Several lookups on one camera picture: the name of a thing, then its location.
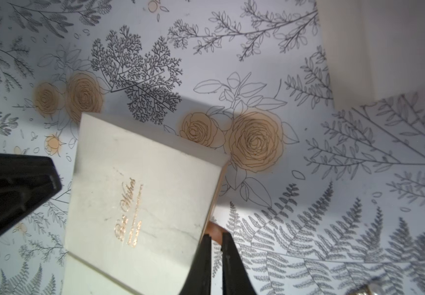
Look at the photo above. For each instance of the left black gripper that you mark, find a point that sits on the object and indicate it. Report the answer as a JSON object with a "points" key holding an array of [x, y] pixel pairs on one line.
{"points": [[26, 183]]}

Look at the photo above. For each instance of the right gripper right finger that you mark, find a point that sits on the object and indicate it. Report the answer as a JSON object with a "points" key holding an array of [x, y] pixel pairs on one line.
{"points": [[235, 280]]}

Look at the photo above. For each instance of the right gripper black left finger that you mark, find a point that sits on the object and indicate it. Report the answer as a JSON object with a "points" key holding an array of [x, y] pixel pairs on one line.
{"points": [[198, 281]]}

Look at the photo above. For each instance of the cream drawer jewelry box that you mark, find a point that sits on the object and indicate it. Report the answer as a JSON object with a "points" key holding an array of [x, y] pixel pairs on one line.
{"points": [[82, 279]]}

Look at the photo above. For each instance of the pearl earring upper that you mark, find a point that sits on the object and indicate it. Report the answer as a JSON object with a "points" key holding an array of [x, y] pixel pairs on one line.
{"points": [[370, 289]]}

